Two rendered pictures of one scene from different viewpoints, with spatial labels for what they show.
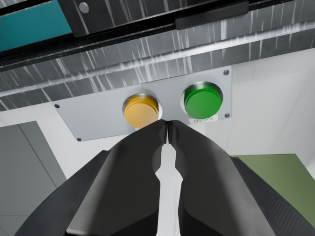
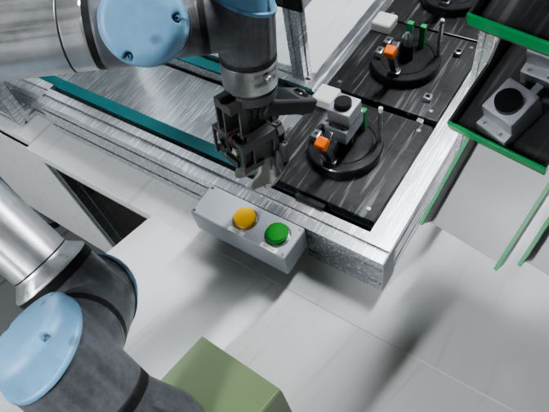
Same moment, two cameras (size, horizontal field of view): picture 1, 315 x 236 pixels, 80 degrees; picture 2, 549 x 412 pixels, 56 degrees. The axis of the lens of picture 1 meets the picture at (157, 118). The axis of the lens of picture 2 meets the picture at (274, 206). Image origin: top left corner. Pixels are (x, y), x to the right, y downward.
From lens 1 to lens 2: 0.82 m
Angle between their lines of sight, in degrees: 61
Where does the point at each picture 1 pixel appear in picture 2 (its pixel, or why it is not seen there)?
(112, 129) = (217, 217)
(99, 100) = (233, 199)
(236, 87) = (301, 301)
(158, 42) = (283, 198)
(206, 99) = (281, 229)
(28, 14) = not seen: hidden behind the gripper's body
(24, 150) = not seen: outside the picture
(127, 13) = (283, 178)
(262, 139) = (285, 382)
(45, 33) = not seen: hidden behind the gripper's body
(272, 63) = (334, 301)
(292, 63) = (347, 311)
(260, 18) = (327, 217)
